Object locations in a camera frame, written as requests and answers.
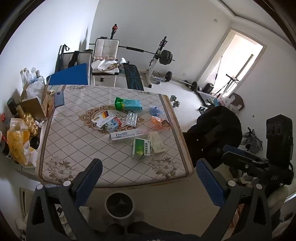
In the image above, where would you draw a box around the clear plastic bottle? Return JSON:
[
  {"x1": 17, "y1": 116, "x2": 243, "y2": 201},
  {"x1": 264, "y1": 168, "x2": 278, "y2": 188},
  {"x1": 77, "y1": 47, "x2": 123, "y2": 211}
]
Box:
[{"x1": 22, "y1": 68, "x2": 30, "y2": 87}]

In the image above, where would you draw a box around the black garment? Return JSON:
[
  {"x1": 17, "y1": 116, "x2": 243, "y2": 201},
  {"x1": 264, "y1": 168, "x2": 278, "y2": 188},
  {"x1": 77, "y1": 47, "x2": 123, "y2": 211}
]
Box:
[{"x1": 69, "y1": 51, "x2": 80, "y2": 67}]

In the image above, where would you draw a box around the white barbell rack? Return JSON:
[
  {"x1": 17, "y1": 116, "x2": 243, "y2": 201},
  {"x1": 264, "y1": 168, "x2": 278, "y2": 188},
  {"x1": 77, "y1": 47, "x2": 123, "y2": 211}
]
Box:
[{"x1": 143, "y1": 36, "x2": 168, "y2": 88}]

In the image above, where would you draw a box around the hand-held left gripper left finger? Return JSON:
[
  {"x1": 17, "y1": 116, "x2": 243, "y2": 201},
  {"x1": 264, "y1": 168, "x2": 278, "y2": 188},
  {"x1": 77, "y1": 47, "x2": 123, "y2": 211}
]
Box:
[{"x1": 26, "y1": 158, "x2": 103, "y2": 241}]

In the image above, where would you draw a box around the beige cloth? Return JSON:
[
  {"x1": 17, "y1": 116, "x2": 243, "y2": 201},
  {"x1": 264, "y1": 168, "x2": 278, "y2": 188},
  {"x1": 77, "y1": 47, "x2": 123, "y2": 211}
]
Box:
[{"x1": 91, "y1": 58, "x2": 121, "y2": 72}]

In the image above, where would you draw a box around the pale white medicine box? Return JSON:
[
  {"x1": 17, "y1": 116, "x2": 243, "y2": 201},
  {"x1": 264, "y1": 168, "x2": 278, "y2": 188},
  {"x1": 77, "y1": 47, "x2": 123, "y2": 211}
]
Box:
[{"x1": 148, "y1": 132, "x2": 166, "y2": 154}]

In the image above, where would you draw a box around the black weight bench pad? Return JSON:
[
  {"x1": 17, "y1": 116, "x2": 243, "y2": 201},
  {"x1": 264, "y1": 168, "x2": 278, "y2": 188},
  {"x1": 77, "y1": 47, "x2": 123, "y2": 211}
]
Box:
[{"x1": 122, "y1": 62, "x2": 144, "y2": 90}]

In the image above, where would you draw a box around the dark bottle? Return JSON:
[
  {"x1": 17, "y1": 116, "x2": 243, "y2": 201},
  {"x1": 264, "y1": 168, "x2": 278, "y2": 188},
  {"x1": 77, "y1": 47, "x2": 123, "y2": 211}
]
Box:
[{"x1": 7, "y1": 97, "x2": 18, "y2": 116}]

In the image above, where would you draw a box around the black jacket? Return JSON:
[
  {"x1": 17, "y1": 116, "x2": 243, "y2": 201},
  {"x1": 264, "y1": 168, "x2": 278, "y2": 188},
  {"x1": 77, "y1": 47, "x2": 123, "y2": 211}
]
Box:
[{"x1": 186, "y1": 105, "x2": 243, "y2": 169}]

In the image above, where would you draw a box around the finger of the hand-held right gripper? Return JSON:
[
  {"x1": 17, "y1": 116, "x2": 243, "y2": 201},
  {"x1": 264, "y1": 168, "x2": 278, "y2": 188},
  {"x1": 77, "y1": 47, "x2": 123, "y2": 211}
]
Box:
[
  {"x1": 222, "y1": 145, "x2": 269, "y2": 162},
  {"x1": 221, "y1": 152, "x2": 266, "y2": 171}
]

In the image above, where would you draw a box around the silver pill blister pack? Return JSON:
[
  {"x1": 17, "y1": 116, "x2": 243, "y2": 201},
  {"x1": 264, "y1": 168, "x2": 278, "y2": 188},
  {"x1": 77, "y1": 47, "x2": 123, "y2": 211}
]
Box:
[{"x1": 125, "y1": 111, "x2": 139, "y2": 127}]

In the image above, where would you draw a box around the white box with striped flag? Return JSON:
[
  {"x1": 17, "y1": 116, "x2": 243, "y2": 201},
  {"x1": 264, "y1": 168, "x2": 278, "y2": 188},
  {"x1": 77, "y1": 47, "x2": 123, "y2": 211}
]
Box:
[{"x1": 91, "y1": 111, "x2": 117, "y2": 128}]

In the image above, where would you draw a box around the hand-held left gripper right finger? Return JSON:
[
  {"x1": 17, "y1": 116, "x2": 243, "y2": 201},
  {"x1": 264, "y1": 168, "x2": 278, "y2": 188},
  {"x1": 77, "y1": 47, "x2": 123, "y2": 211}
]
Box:
[{"x1": 196, "y1": 158, "x2": 273, "y2": 241}]

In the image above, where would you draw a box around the white door frame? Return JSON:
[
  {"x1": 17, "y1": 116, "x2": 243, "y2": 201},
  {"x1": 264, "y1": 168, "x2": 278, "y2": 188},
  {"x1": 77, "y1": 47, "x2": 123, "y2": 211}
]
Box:
[{"x1": 196, "y1": 28, "x2": 266, "y2": 98}]

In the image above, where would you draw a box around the white blue plastic bag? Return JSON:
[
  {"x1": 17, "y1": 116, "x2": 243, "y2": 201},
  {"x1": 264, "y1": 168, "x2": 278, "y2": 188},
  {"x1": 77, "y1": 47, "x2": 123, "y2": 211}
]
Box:
[{"x1": 214, "y1": 96, "x2": 234, "y2": 107}]

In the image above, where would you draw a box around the green medicine box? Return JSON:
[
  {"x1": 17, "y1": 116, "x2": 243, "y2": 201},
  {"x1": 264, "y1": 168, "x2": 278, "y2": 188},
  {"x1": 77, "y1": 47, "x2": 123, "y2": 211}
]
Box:
[{"x1": 132, "y1": 138, "x2": 153, "y2": 161}]

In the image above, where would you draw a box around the brown stool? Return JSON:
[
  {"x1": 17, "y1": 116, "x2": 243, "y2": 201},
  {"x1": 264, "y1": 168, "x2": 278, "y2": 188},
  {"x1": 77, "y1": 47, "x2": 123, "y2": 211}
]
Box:
[{"x1": 228, "y1": 93, "x2": 245, "y2": 112}]

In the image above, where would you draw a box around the grey sneaker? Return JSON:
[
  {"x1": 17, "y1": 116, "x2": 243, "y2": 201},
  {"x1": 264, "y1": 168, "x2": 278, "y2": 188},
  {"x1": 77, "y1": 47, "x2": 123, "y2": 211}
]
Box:
[{"x1": 240, "y1": 128, "x2": 263, "y2": 153}]

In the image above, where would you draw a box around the white padded seat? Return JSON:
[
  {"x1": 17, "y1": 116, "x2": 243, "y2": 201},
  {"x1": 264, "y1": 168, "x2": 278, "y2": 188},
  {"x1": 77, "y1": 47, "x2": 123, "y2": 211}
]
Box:
[{"x1": 60, "y1": 51, "x2": 92, "y2": 69}]

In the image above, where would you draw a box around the green blue tissue packet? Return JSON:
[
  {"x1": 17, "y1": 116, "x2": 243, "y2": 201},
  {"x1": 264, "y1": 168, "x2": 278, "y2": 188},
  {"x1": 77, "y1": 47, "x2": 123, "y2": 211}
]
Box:
[{"x1": 115, "y1": 97, "x2": 142, "y2": 112}]

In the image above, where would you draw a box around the brown cardboard box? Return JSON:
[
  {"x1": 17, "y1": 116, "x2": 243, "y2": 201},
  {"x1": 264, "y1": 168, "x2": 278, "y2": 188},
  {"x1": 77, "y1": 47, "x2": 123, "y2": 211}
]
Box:
[{"x1": 16, "y1": 81, "x2": 50, "y2": 121}]

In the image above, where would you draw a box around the gold ribbed bottle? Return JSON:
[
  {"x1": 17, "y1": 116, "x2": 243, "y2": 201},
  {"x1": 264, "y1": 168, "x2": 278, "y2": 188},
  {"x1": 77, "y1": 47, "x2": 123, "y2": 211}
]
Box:
[{"x1": 16, "y1": 106, "x2": 38, "y2": 137}]

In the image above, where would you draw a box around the orange plastic wrapper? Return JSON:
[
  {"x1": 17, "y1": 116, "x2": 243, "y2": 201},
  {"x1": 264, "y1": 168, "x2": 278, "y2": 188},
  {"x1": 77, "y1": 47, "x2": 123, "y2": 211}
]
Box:
[{"x1": 150, "y1": 116, "x2": 171, "y2": 131}]

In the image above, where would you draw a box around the long white toothpaste box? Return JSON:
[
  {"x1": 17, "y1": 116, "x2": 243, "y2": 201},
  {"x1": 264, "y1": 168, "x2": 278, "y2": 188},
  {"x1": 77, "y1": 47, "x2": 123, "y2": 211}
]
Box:
[{"x1": 109, "y1": 130, "x2": 151, "y2": 142}]

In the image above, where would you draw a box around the grey round waste bin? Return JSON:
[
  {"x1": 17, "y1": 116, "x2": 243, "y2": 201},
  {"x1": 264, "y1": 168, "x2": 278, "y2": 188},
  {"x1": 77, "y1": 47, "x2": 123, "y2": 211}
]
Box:
[{"x1": 105, "y1": 192, "x2": 136, "y2": 219}]

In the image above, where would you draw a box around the white padded chair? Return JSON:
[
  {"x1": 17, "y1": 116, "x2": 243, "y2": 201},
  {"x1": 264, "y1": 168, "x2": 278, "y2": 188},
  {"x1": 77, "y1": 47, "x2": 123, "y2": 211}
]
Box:
[{"x1": 92, "y1": 38, "x2": 121, "y2": 86}]

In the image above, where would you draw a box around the yellow plastic bag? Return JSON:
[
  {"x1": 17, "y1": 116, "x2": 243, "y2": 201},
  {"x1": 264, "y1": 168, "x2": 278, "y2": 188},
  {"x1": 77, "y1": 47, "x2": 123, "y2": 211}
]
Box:
[{"x1": 6, "y1": 118, "x2": 38, "y2": 168}]

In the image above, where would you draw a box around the patterned quilted tablecloth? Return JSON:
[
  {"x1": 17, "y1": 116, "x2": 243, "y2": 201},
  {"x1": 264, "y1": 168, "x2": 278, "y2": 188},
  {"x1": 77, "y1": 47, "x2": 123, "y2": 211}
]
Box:
[{"x1": 38, "y1": 85, "x2": 193, "y2": 186}]

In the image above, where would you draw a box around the blue plastic wrapper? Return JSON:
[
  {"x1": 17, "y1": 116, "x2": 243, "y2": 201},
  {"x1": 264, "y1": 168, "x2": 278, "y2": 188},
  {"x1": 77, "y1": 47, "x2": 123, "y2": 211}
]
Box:
[{"x1": 149, "y1": 105, "x2": 163, "y2": 117}]

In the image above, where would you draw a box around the blue phone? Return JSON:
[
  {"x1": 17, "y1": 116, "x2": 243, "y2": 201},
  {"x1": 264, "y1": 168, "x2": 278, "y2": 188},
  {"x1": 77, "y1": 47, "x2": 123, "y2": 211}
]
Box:
[{"x1": 54, "y1": 91, "x2": 64, "y2": 107}]

